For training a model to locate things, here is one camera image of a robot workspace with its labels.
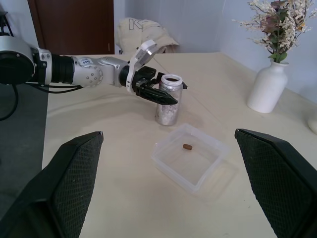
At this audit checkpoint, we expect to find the dried flower bouquet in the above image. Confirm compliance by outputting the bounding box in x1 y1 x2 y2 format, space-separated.
231 0 314 64

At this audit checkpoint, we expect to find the clear plastic box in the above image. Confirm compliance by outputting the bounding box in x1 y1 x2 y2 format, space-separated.
151 123 230 195

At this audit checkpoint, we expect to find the black stand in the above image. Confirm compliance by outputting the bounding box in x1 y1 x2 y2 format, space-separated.
0 10 14 38

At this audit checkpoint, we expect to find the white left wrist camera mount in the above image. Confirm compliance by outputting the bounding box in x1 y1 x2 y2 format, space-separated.
125 40 159 95

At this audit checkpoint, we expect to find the white ceramic vase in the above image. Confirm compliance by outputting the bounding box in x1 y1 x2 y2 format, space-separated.
246 59 289 115

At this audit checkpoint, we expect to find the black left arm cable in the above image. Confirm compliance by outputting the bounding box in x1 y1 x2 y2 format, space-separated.
0 81 83 121

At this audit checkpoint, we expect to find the cream cloth bag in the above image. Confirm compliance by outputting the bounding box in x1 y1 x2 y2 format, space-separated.
115 17 180 55

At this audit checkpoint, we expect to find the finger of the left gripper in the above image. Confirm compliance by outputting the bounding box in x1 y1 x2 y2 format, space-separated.
142 86 179 105
155 71 188 91

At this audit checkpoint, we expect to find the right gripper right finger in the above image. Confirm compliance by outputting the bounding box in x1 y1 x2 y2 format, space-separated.
234 128 317 238

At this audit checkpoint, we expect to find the brown wooden door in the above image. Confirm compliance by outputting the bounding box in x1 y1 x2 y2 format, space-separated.
27 0 115 56

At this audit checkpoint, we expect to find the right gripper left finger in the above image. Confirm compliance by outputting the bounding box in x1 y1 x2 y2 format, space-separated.
0 130 105 238

